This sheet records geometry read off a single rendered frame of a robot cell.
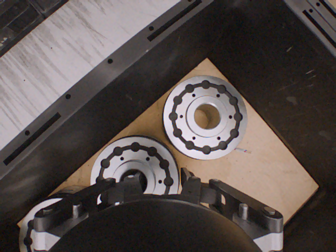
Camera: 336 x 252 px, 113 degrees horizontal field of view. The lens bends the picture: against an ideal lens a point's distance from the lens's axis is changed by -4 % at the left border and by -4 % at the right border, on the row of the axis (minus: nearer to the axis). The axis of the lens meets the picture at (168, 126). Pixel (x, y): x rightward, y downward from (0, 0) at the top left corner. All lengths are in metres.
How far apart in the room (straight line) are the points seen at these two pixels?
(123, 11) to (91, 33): 0.10
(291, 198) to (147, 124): 0.24
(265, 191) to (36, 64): 0.57
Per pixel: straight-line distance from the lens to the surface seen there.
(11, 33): 0.97
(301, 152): 0.25
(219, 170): 0.19
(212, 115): 0.17
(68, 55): 0.44
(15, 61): 0.54
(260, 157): 0.22
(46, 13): 0.96
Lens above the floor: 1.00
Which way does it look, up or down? 87 degrees down
